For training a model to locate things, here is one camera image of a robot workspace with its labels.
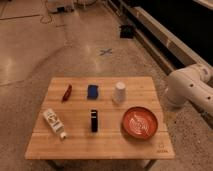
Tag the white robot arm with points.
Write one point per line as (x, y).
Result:
(190, 84)

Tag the white ceramic cup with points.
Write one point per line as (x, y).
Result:
(119, 92)

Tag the blue eraser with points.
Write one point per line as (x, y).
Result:
(92, 92)

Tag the black rectangular device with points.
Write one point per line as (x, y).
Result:
(94, 120)

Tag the wooden folding table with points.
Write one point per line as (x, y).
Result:
(111, 141)

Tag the red pocket knife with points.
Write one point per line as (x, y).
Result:
(67, 93)

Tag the orange patterned bowl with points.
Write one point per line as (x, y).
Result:
(140, 123)

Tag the black box on floor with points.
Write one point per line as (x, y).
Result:
(127, 31)

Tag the white tube with label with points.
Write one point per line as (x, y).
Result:
(55, 123)

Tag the grey floor equipment base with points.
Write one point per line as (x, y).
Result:
(55, 6)

